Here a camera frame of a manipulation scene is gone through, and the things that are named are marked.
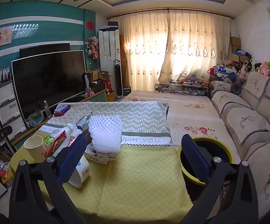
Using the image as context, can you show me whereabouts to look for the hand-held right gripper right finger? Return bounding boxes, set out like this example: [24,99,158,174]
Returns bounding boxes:
[180,134,262,224]

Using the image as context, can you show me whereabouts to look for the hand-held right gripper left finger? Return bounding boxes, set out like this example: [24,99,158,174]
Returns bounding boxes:
[9,134,89,224]

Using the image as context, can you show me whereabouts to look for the red snack packet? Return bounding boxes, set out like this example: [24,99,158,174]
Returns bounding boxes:
[48,133,68,158]

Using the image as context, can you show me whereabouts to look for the black yellow-rimmed trash bin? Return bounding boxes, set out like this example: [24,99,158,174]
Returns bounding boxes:
[177,136,235,203]

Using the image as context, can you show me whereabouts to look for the beige paper cup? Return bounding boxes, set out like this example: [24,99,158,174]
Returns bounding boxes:
[23,135,49,164]

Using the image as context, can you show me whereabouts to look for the white foam fruit net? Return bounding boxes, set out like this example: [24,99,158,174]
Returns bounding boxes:
[88,114,123,153]

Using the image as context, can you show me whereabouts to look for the white plastic drawer cabinet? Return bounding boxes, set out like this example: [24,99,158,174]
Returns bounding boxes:
[0,80,28,143]

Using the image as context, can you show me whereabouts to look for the small white printed box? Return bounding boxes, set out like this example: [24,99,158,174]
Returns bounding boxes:
[84,142,117,166]

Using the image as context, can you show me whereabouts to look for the plastic bottle green label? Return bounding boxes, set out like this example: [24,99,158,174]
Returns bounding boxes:
[64,124,83,140]

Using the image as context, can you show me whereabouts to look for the green white tube box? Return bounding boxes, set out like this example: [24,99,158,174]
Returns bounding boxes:
[75,114,93,130]

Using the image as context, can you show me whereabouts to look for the glass bowl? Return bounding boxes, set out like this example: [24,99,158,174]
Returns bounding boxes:
[28,110,44,126]

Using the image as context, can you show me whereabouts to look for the floral bed sheet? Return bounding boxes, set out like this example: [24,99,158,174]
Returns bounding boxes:
[121,90,241,164]

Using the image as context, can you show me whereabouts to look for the red blue tissue pack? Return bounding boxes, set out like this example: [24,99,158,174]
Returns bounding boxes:
[54,105,70,116]

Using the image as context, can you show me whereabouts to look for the clear water bottle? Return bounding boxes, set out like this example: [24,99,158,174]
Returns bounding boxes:
[44,101,52,118]

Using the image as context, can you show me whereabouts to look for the green wooden television stand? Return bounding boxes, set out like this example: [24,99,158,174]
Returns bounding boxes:
[10,89,107,145]

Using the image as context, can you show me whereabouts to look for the beige sofa with covers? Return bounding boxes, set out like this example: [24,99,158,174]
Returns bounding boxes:
[208,71,270,222]

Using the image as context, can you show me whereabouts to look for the low glass table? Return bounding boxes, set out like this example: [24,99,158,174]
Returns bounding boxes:
[155,79,209,97]

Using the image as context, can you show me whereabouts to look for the large black television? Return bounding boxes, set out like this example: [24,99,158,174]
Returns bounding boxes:
[11,50,87,119]

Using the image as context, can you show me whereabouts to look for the black shuttlecock tube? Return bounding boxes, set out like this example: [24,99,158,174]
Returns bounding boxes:
[82,73,89,96]

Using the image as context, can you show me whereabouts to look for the grey neck pillow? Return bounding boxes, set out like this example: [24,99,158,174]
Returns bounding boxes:
[230,82,242,96]

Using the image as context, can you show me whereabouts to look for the open cardboard box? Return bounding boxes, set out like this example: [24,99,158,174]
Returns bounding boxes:
[86,68,112,84]

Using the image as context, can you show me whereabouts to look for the black white tower fan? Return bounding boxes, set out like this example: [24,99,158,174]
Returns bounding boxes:
[113,59,123,98]

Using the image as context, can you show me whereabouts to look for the star print bag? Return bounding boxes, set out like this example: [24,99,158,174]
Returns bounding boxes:
[214,65,236,78]

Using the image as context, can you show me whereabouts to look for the small black television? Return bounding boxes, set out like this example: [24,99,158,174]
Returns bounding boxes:
[19,43,71,58]

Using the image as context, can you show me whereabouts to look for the cream embroidered curtain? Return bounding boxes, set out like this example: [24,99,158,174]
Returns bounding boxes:
[158,9,232,82]
[117,10,171,91]

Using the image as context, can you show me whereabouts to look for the artificial flower bunch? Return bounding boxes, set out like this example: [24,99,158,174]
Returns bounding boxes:
[85,34,100,60]

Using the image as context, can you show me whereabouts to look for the row of plush toys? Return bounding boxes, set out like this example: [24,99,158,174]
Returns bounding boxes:
[236,59,270,81]

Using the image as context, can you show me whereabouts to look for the white standing air conditioner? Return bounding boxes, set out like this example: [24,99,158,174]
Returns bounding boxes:
[98,28,121,96]

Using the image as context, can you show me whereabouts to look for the flat brown cardboard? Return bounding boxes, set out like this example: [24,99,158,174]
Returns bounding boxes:
[119,35,128,91]

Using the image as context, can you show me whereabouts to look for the stack of cardboard boxes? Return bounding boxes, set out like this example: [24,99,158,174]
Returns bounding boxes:
[229,36,242,62]

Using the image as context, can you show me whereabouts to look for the wooden curtain rod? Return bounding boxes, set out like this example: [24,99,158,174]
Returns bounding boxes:
[107,8,235,20]

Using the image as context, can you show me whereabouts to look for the pink wall photo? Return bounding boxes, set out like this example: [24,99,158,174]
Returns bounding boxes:
[0,26,14,49]

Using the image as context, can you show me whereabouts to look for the crystal wall light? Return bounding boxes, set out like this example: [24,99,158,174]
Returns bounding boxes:
[12,23,39,32]

